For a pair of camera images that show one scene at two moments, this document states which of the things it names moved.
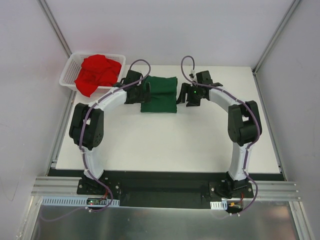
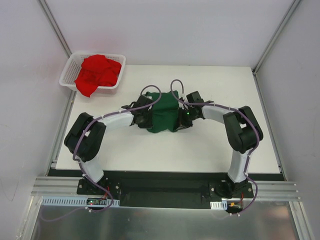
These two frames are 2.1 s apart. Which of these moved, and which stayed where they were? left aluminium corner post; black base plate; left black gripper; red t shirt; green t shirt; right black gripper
Moved: left black gripper; right black gripper; green t shirt
Stayed: left aluminium corner post; black base plate; red t shirt
